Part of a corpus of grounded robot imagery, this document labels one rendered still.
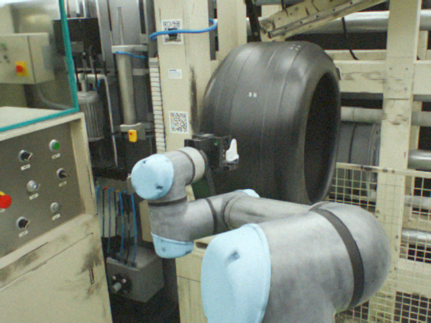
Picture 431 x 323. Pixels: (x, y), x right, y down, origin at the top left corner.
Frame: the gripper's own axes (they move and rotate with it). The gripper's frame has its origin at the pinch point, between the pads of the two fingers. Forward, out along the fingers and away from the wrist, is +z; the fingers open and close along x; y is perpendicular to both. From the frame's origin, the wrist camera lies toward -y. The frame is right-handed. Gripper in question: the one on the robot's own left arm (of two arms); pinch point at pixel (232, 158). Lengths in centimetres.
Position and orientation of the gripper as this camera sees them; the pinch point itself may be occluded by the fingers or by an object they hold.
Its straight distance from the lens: 110.2
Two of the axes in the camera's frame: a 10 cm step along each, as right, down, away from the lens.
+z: 4.7, -1.7, 8.7
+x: -8.8, -1.2, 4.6
